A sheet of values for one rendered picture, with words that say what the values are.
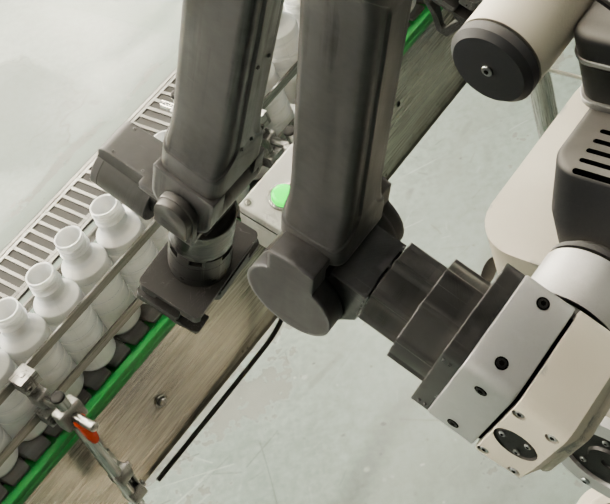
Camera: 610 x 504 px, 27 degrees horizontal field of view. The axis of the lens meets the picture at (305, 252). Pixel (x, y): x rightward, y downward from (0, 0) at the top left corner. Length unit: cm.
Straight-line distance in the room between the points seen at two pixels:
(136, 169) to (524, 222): 32
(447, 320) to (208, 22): 27
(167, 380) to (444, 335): 81
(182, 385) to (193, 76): 89
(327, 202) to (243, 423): 192
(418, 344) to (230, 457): 184
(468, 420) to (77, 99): 292
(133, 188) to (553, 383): 39
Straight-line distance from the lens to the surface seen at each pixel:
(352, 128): 76
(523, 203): 107
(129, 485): 159
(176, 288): 112
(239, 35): 77
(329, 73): 74
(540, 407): 86
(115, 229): 155
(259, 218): 151
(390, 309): 90
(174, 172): 95
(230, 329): 172
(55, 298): 151
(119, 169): 105
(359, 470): 260
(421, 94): 192
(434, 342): 89
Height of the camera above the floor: 215
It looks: 46 degrees down
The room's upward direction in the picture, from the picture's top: 24 degrees counter-clockwise
